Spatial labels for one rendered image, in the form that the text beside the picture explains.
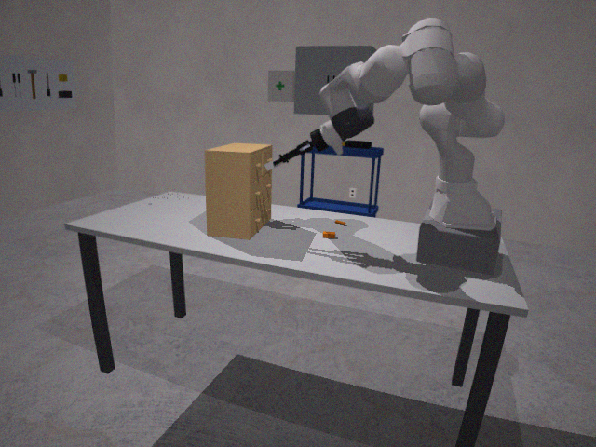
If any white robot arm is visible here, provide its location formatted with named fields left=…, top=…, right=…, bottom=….
left=319, top=18, right=505, bottom=230

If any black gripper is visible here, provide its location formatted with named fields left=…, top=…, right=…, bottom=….
left=264, top=129, right=329, bottom=171

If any small tan wooden chest of drawers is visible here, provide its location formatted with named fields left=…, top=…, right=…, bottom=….
left=205, top=143, right=273, bottom=240

